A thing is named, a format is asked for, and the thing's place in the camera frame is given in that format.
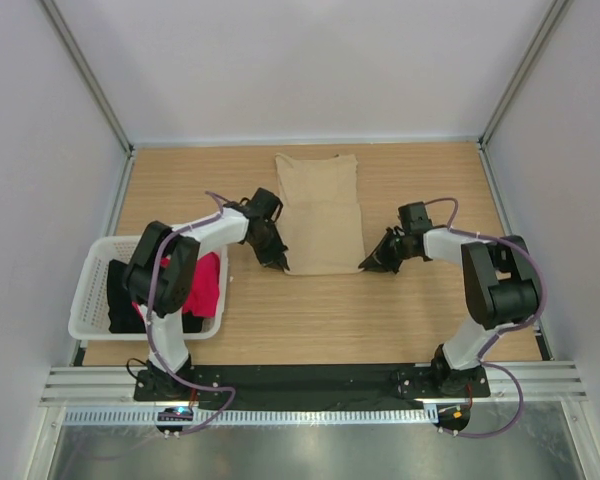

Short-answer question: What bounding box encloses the white plastic laundry basket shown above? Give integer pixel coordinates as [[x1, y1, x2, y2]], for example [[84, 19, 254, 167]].
[[68, 235, 229, 341]]

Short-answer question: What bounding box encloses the white slotted cable duct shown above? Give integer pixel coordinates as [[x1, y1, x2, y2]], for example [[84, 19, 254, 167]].
[[64, 406, 438, 427]]

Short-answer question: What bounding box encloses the black t shirt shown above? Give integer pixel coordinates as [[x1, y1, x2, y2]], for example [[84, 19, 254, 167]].
[[105, 258, 204, 335]]

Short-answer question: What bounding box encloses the right aluminium frame post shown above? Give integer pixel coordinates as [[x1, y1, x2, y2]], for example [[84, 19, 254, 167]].
[[478, 0, 575, 149]]

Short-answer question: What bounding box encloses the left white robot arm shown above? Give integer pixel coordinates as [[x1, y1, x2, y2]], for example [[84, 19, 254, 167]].
[[123, 202, 288, 400]]

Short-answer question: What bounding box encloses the purple cable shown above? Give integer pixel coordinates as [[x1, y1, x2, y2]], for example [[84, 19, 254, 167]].
[[424, 197, 551, 441], [94, 190, 241, 461]]

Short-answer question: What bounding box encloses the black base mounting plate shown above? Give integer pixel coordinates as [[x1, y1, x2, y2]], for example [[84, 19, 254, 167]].
[[132, 363, 492, 412]]

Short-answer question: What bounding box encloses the aluminium frame post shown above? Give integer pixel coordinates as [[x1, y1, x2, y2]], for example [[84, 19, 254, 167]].
[[38, 0, 134, 153], [478, 0, 575, 149]]

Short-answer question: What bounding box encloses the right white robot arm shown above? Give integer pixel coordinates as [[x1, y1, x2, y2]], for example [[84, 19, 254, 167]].
[[359, 227, 544, 396]]

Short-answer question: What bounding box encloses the pink t shirt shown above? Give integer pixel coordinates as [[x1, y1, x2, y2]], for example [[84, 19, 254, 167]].
[[131, 250, 222, 321]]

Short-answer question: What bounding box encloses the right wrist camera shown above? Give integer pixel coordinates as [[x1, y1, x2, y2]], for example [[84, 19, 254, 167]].
[[398, 202, 433, 235]]

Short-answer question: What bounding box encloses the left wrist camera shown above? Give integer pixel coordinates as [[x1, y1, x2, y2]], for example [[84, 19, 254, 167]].
[[238, 187, 283, 223]]

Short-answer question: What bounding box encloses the beige t shirt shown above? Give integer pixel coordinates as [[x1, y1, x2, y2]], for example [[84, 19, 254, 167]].
[[275, 153, 365, 276]]

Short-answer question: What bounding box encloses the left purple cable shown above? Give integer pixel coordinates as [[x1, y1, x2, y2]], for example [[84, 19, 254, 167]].
[[94, 190, 241, 461]]

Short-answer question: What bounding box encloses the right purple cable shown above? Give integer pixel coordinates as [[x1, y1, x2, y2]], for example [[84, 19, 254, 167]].
[[424, 197, 551, 441]]

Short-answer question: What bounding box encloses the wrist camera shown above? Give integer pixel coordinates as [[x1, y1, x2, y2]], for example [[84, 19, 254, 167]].
[[398, 202, 433, 235], [238, 187, 283, 223]]

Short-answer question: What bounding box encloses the left aluminium frame post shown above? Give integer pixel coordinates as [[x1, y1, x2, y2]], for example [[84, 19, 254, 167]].
[[38, 0, 134, 153]]

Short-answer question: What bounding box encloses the aluminium front rail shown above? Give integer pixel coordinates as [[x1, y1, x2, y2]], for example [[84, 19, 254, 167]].
[[41, 361, 587, 405]]

